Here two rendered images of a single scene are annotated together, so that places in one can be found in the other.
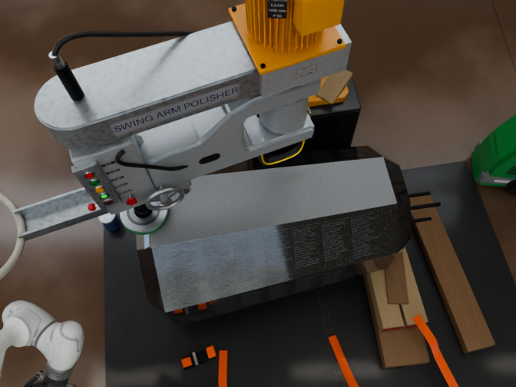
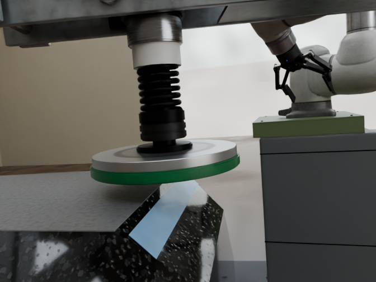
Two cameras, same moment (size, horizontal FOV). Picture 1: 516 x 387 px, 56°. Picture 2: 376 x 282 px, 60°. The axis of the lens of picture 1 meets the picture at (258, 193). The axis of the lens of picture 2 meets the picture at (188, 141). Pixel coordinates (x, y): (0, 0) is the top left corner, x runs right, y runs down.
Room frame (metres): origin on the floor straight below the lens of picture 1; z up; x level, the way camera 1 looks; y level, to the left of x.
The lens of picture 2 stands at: (1.37, 0.68, 0.94)
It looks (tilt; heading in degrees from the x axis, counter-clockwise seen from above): 6 degrees down; 196
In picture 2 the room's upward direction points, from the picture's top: 5 degrees counter-clockwise
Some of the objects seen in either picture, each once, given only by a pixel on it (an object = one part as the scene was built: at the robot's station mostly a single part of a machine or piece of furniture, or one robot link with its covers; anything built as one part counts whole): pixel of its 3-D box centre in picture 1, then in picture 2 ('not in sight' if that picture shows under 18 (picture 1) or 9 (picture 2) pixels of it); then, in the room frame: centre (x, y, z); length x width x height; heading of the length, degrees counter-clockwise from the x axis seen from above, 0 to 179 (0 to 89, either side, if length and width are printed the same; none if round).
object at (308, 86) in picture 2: not in sight; (312, 74); (-0.05, 0.82, 1.03); 0.18 x 0.16 x 0.22; 60
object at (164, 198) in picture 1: (162, 191); not in sight; (0.83, 0.36, 1.20); 0.15 x 0.10 x 0.15; 108
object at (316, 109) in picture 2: not in sight; (305, 109); (-0.06, 0.79, 0.89); 0.22 x 0.18 x 0.06; 82
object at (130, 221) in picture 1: (143, 210); (165, 153); (0.91, 0.51, 0.87); 0.21 x 0.21 x 0.01
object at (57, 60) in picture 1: (66, 76); not in sight; (0.91, 0.51, 1.78); 0.04 x 0.04 x 0.17
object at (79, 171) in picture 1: (98, 186); not in sight; (0.78, 0.54, 1.37); 0.08 x 0.03 x 0.28; 108
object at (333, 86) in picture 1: (334, 84); not in sight; (1.60, -0.43, 0.80); 0.20 x 0.10 x 0.05; 142
